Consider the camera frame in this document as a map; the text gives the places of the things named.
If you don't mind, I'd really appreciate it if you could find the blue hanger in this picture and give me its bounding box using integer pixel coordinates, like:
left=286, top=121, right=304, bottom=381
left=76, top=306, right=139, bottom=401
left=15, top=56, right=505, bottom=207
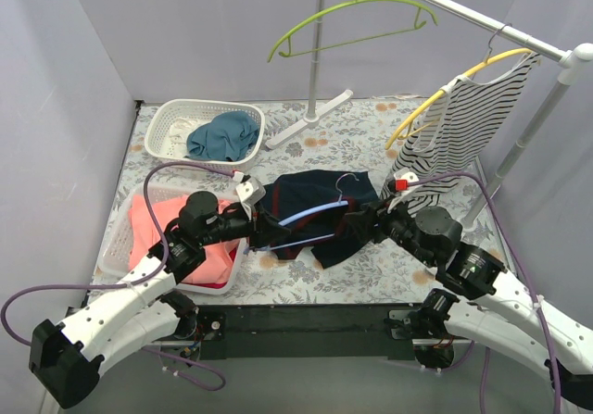
left=244, top=172, right=360, bottom=255

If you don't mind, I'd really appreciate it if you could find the navy tank top red trim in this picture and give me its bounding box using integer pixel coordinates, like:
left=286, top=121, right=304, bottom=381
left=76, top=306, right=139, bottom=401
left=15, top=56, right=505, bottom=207
left=261, top=169, right=378, bottom=269

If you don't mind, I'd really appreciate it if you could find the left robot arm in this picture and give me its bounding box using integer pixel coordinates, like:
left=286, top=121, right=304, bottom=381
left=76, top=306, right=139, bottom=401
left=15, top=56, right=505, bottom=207
left=29, top=191, right=290, bottom=409

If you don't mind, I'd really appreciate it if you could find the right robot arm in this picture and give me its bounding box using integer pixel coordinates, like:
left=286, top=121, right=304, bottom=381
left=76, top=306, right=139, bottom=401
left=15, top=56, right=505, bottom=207
left=345, top=202, right=592, bottom=410

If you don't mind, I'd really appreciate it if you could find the yellow hanger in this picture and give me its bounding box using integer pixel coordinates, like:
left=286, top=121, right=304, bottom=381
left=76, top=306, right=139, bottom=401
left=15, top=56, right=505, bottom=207
left=385, top=47, right=533, bottom=150

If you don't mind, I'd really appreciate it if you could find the striped tank top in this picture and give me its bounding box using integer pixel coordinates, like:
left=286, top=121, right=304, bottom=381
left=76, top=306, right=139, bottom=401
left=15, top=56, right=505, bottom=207
left=380, top=52, right=541, bottom=199

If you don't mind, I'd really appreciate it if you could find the green hanger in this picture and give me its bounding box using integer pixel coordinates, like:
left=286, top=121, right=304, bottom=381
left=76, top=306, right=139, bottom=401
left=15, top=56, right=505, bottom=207
left=266, top=0, right=439, bottom=63

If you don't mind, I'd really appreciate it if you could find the pink cloth in basket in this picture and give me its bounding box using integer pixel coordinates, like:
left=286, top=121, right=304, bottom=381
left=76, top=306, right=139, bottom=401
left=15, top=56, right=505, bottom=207
left=128, top=194, right=239, bottom=289

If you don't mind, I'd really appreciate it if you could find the white plastic basket rear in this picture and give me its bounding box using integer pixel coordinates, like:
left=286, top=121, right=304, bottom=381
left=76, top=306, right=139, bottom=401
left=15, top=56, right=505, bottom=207
left=144, top=98, right=266, bottom=174

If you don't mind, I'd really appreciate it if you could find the white plastic basket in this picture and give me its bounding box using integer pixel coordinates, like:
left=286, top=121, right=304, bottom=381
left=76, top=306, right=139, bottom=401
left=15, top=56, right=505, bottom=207
left=98, top=183, right=246, bottom=295
left=144, top=98, right=266, bottom=174

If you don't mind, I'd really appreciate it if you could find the teal cloth in basket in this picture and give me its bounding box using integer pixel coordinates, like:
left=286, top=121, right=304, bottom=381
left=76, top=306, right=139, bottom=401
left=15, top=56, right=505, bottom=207
left=186, top=111, right=259, bottom=162

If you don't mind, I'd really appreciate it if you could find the white plastic basket front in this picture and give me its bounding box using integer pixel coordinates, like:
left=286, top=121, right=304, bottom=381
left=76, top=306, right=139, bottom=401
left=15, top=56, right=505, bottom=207
left=98, top=183, right=246, bottom=295

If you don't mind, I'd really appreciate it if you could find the floral table mat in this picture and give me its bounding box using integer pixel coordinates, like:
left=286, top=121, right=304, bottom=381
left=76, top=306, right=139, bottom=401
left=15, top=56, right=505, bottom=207
left=92, top=98, right=514, bottom=306

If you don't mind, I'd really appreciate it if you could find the white cloth in basket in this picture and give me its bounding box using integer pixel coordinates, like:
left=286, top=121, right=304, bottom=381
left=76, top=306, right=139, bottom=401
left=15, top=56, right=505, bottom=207
left=168, top=118, right=199, bottom=147

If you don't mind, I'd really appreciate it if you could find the white clothes rack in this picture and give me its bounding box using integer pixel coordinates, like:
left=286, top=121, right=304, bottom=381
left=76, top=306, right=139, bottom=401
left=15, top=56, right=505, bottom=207
left=266, top=0, right=592, bottom=228

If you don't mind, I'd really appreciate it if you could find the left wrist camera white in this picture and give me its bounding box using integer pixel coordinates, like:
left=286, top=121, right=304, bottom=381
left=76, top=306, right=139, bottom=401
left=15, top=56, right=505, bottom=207
left=233, top=170, right=266, bottom=220

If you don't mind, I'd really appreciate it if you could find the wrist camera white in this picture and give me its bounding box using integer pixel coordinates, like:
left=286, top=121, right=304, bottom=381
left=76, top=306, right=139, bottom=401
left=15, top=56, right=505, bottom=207
left=233, top=170, right=266, bottom=220
left=387, top=169, right=420, bottom=213

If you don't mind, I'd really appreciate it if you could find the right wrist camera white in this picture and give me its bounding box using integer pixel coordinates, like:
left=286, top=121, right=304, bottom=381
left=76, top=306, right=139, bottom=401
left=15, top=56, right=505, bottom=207
left=387, top=169, right=420, bottom=213

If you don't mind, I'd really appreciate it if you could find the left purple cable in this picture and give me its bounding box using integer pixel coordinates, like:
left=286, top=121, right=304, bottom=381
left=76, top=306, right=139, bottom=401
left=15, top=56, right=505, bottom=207
left=0, top=161, right=240, bottom=393

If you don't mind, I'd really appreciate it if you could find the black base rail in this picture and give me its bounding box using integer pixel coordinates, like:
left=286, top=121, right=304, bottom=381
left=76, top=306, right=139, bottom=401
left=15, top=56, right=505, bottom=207
left=144, top=303, right=469, bottom=359

